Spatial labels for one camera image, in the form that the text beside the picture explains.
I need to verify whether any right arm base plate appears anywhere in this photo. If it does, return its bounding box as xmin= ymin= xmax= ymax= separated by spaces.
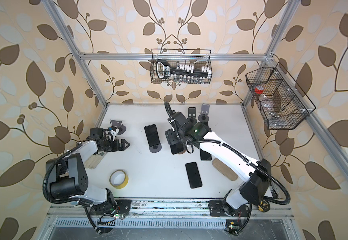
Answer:
xmin=208 ymin=200 xmax=250 ymax=218

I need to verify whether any black smartphone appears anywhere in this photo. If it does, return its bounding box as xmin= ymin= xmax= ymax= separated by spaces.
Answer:
xmin=185 ymin=162 xmax=203 ymax=189
xmin=170 ymin=143 xmax=185 ymax=155
xmin=144 ymin=124 xmax=160 ymax=147

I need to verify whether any black socket set rail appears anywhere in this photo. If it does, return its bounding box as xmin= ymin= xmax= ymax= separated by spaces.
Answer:
xmin=155 ymin=60 xmax=212 ymax=80

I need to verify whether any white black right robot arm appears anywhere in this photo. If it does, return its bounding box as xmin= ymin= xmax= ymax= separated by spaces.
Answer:
xmin=165 ymin=102 xmax=291 ymax=216

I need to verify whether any black wire basket back wall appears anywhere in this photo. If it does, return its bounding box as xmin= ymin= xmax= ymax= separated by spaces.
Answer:
xmin=150 ymin=48 xmax=213 ymax=85

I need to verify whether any grey phone stand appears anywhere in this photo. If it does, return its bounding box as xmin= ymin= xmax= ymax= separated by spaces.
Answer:
xmin=149 ymin=144 xmax=162 ymax=153
xmin=187 ymin=107 xmax=197 ymax=124
xmin=198 ymin=104 xmax=210 ymax=122
xmin=110 ymin=120 xmax=127 ymax=135

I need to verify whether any black wire basket right wall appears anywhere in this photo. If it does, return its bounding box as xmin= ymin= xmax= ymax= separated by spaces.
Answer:
xmin=245 ymin=63 xmax=316 ymax=130

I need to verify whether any clear bottle red cap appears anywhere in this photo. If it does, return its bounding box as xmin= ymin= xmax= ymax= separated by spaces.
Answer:
xmin=254 ymin=85 xmax=281 ymax=112

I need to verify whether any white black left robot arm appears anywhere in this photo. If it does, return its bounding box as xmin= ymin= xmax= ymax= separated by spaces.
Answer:
xmin=42 ymin=126 xmax=131 ymax=215

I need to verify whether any black wire basket wall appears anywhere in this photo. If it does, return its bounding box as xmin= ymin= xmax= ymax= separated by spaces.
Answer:
xmin=150 ymin=48 xmax=213 ymax=85
xmin=245 ymin=63 xmax=316 ymax=130

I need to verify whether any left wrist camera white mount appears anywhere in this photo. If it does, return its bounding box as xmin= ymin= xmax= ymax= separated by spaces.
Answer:
xmin=89 ymin=126 xmax=119 ymax=142

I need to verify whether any aluminium front rail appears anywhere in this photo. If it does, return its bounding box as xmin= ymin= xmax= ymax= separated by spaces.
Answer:
xmin=46 ymin=198 xmax=295 ymax=220

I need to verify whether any yellow masking tape roll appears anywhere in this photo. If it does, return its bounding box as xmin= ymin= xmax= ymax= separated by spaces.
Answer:
xmin=109 ymin=170 xmax=129 ymax=190

